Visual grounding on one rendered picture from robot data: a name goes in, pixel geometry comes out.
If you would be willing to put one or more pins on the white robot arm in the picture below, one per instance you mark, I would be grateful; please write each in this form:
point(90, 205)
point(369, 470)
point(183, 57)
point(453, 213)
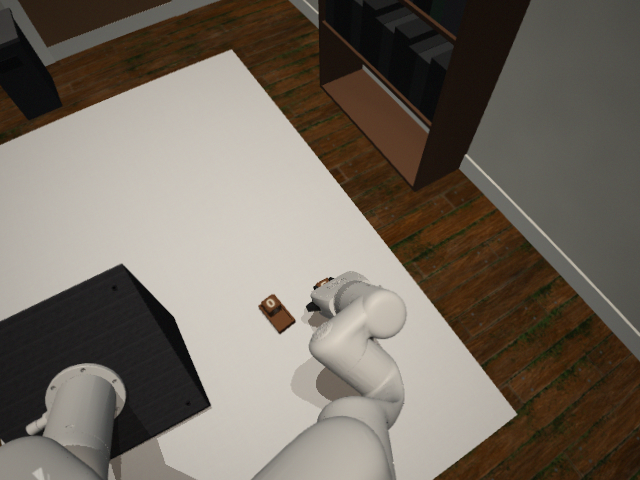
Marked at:
point(337, 447)

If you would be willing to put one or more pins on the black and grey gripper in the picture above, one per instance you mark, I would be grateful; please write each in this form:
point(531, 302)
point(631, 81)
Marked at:
point(324, 296)

